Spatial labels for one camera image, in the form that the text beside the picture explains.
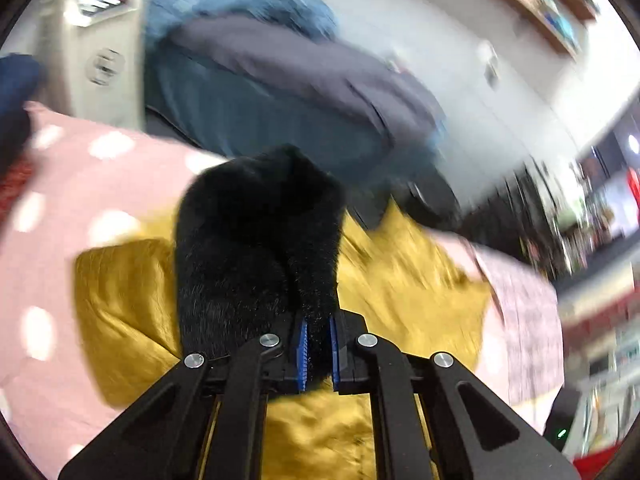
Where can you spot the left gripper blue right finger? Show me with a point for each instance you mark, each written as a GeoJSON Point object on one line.
{"type": "Point", "coordinates": [335, 346]}

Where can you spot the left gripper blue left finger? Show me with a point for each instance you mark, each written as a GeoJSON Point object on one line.
{"type": "Point", "coordinates": [302, 357]}

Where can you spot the gold brocade padded jacket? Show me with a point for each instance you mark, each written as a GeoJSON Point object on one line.
{"type": "Point", "coordinates": [195, 339]}

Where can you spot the purple textured blanket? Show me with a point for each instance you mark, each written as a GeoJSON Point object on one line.
{"type": "Point", "coordinates": [531, 322]}

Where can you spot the black round stool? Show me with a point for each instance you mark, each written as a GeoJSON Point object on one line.
{"type": "Point", "coordinates": [427, 199]}

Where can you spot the dark blue covered bed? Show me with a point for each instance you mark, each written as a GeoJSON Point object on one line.
{"type": "Point", "coordinates": [237, 86]}

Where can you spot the pink polka dot bedsheet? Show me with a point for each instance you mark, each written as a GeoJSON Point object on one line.
{"type": "Point", "coordinates": [94, 186]}

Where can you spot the folded red patterned garment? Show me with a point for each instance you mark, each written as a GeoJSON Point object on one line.
{"type": "Point", "coordinates": [13, 184]}

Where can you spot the light blue ruffled blanket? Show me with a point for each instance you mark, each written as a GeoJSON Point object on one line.
{"type": "Point", "coordinates": [311, 18]}

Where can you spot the white medical device cart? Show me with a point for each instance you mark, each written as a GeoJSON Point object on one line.
{"type": "Point", "coordinates": [92, 51]}

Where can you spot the folded navy blue garment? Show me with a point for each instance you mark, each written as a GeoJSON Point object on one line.
{"type": "Point", "coordinates": [20, 77]}

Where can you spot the black wire rack shelf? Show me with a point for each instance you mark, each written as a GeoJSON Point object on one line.
{"type": "Point", "coordinates": [521, 218]}

